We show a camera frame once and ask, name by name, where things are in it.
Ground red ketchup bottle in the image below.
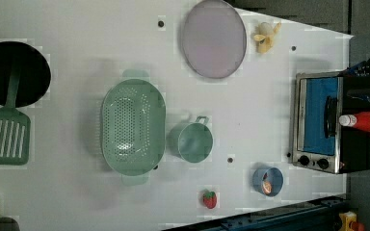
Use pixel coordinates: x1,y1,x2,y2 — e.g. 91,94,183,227
338,112,370,133

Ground black toaster oven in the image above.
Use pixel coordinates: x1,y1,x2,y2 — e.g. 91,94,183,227
291,72,370,174

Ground peeled toy banana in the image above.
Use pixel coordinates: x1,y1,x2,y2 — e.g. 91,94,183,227
253,22,281,54

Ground blue bowl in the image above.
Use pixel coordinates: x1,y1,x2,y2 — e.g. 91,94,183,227
252,167,284,197

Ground toy orange slice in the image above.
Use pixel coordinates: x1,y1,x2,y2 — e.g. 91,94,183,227
262,181,272,194

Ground purple round plate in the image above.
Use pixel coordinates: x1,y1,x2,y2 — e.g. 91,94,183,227
181,0,247,79

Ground green measuring cup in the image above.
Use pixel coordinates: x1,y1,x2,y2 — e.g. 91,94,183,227
167,115,214,164

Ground toy strawberry on table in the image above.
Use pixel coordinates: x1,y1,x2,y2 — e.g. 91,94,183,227
202,191,217,209

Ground green oval colander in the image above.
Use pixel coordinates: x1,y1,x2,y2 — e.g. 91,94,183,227
101,69,166,186

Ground black frying pan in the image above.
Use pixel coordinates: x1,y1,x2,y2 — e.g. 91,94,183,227
0,41,51,108

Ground green slotted spatula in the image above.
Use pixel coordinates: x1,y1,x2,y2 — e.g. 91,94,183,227
0,67,31,166

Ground dark cylinder cup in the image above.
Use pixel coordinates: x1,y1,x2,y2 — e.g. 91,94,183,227
0,218,20,231

